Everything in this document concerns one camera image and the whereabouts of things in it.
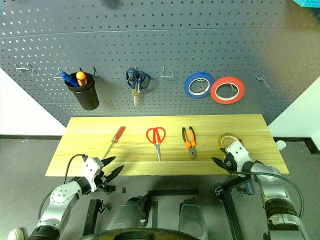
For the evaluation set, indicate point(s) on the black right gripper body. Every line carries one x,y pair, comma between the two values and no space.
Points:
230,163

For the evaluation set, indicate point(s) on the grey metal pegboard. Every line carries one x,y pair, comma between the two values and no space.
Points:
160,37

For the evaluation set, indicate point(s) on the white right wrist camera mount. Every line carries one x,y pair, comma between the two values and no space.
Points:
238,151

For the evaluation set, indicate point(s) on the black plastic cup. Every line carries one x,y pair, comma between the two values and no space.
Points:
86,96

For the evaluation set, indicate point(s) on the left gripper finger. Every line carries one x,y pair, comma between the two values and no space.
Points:
108,160
116,172

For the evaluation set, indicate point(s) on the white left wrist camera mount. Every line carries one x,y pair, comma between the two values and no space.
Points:
90,172

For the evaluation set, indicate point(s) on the orange black pliers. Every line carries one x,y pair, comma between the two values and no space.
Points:
191,145

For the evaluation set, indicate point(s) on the small white plastic object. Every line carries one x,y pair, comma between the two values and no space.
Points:
280,145

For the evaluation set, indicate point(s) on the black metal table leg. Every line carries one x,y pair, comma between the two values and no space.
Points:
90,217
231,210

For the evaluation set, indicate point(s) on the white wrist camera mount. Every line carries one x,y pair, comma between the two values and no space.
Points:
90,172
238,151

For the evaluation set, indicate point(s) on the metal pegboard hook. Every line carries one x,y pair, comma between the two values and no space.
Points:
262,79
31,67
20,68
58,75

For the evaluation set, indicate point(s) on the teal foam block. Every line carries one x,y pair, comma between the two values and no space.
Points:
308,3

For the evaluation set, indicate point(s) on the dark curved robot body rim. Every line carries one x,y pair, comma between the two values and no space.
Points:
140,234

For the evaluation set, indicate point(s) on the white shoe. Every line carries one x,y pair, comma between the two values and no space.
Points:
16,234

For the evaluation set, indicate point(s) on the black metal table frame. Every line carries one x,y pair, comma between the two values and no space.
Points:
172,192

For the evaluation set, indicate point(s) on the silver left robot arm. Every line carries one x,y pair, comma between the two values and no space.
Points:
61,200

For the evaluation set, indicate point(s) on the red tape roll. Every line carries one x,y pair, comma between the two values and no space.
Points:
215,96

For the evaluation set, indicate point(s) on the blue tape roll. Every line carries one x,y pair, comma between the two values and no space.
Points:
187,87

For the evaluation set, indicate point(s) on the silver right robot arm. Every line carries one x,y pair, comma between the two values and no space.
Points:
275,190

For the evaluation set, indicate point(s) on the dark rounded robot leg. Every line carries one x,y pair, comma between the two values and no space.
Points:
191,217
130,215

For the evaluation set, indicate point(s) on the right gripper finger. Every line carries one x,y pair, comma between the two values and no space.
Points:
223,150
220,163

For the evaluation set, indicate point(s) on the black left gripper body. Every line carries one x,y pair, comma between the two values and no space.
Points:
105,183

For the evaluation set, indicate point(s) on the yellow clear tape roll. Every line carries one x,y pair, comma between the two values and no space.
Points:
221,139

